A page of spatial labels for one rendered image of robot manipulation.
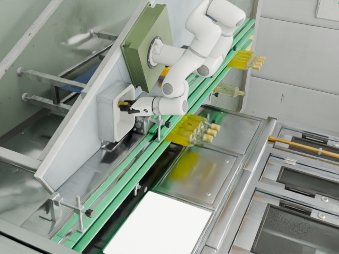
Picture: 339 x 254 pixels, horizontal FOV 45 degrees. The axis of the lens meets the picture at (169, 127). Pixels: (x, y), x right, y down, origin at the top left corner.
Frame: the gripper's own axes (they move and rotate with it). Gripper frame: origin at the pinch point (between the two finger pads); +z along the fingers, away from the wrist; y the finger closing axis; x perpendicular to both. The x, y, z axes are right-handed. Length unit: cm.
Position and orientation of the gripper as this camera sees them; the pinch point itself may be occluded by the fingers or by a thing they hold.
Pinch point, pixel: (126, 106)
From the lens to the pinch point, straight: 180.6
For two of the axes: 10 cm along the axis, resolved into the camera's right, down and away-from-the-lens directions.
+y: 4.1, -4.9, 7.7
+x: -2.0, -8.7, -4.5
